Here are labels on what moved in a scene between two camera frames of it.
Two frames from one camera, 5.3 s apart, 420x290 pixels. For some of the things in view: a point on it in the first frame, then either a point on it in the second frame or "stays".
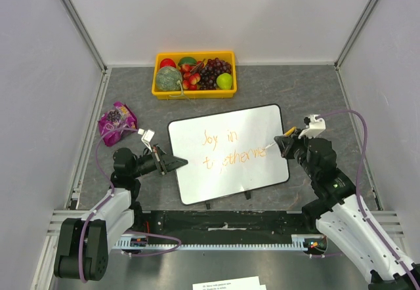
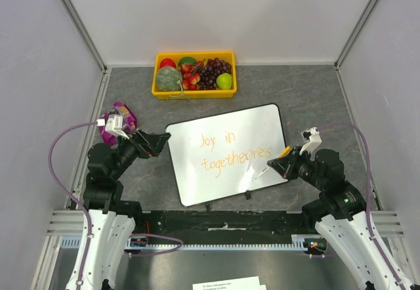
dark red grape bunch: [212, 69] stays
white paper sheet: [244, 283] stays
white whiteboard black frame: [226, 153] stays
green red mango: [188, 60] stays
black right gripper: [293, 146] -> [289, 166]
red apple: [167, 62] stays
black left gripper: [166, 163] -> [149, 144]
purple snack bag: [120, 117] stays
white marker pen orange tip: [289, 133] -> [288, 148]
